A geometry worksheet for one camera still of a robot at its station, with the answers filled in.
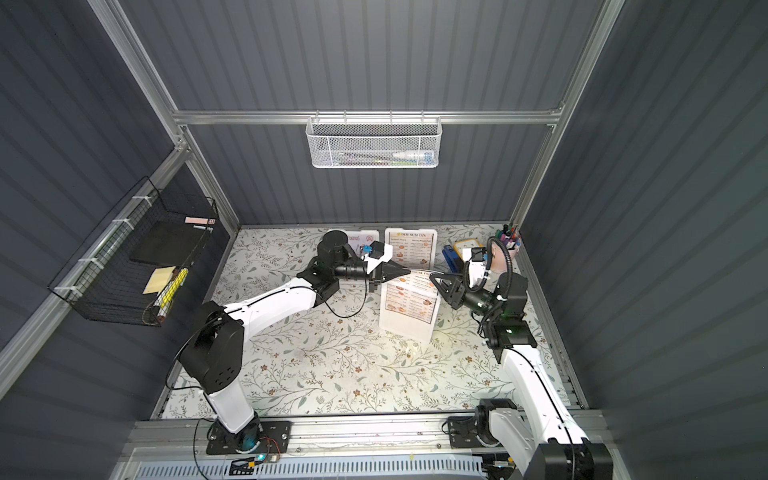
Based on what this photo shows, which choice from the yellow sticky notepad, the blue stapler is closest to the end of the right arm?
the blue stapler

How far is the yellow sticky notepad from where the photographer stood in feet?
2.34

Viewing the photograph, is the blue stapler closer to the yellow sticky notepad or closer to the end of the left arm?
the end of the left arm

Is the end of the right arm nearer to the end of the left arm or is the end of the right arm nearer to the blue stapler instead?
the end of the left arm

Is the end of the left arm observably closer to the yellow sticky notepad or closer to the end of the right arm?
the end of the right arm

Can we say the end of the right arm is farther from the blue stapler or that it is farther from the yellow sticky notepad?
the yellow sticky notepad

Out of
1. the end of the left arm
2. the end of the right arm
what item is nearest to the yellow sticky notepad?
the end of the left arm
